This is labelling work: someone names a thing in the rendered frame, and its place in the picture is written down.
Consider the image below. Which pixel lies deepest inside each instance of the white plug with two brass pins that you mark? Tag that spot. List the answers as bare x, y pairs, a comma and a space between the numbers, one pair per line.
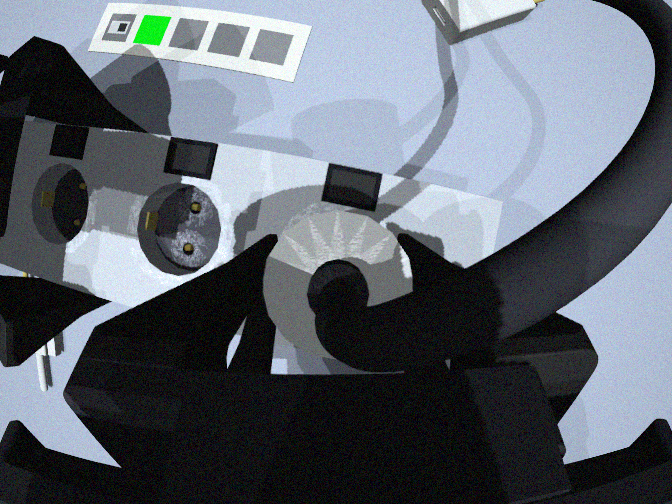
53, 348

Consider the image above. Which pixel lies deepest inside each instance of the white power strip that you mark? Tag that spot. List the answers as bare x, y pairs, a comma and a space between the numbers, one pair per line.
135, 239

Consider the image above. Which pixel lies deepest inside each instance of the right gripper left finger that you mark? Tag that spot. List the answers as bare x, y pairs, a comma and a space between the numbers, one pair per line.
192, 324

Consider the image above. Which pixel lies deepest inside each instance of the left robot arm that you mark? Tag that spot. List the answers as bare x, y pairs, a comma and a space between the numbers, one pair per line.
3, 187

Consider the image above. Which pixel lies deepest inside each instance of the white diagram card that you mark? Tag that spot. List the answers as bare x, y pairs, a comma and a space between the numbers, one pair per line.
245, 43

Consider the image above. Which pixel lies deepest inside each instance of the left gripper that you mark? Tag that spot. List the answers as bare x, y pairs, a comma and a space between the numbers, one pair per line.
46, 72

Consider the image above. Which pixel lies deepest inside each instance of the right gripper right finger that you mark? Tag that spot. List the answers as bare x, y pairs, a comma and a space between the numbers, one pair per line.
558, 348

